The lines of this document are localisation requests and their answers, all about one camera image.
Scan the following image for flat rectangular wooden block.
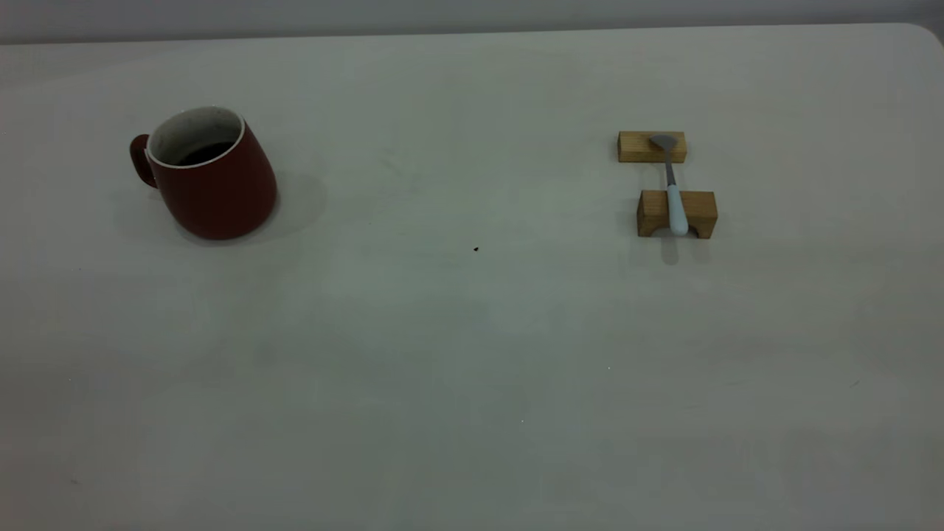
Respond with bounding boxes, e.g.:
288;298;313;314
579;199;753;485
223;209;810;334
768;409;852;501
618;131;687;164

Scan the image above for red ceramic coffee cup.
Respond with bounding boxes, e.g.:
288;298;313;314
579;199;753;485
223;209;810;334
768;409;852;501
130;105;279;241

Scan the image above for arched wooden block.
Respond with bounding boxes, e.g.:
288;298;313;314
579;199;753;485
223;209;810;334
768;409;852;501
637;190;718;239

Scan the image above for spoon with light blue handle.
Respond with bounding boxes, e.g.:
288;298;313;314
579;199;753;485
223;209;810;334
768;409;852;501
649;133;690;237

